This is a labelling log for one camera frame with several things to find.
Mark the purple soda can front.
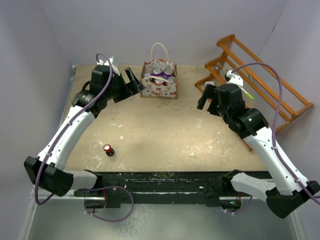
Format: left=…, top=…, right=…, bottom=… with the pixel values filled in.
left=166, top=76, right=177, bottom=85

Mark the patterned canvas tote bag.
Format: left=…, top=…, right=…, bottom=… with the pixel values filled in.
left=140, top=42, right=179, bottom=100

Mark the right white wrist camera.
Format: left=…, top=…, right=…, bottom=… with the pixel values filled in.
left=225, top=70, right=244, bottom=88

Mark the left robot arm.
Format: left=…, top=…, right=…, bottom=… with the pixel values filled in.
left=23, top=65, right=145, bottom=197

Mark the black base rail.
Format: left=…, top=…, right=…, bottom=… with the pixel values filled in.
left=73, top=170, right=280, bottom=208

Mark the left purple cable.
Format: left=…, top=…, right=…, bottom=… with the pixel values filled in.
left=34, top=52, right=114, bottom=206

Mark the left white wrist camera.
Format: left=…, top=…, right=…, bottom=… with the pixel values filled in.
left=97, top=56, right=120, bottom=76

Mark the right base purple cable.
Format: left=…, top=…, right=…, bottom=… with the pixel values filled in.
left=221, top=194, right=253, bottom=217

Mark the purple soda can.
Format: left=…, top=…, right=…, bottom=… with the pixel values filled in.
left=162, top=67, right=175, bottom=79
left=166, top=76, right=177, bottom=85

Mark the white red small box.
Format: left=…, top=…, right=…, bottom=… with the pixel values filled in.
left=204, top=81, right=215, bottom=87

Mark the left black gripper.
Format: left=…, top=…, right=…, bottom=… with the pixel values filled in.
left=104, top=67, right=145, bottom=103

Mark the wooden tiered rack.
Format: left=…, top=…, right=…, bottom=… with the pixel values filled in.
left=194, top=34, right=314, bottom=151

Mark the red cola can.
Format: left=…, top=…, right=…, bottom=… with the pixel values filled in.
left=142, top=72, right=152, bottom=80

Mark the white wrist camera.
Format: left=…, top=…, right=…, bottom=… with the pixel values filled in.
left=225, top=70, right=244, bottom=88
left=97, top=56, right=120, bottom=76

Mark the red soda can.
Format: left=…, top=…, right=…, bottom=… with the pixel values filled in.
left=153, top=76, right=164, bottom=85

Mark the green tipped white pen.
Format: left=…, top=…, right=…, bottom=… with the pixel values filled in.
left=240, top=86, right=254, bottom=100

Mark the small dark red-capped bottle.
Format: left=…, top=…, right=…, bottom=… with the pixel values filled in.
left=103, top=144, right=115, bottom=157

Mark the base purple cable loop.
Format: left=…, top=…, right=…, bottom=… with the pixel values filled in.
left=83, top=186, right=135, bottom=223

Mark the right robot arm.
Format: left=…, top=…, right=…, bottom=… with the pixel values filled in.
left=197, top=83, right=320, bottom=219

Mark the purple Fanta can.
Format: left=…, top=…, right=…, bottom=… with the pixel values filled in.
left=151, top=67, right=163, bottom=77

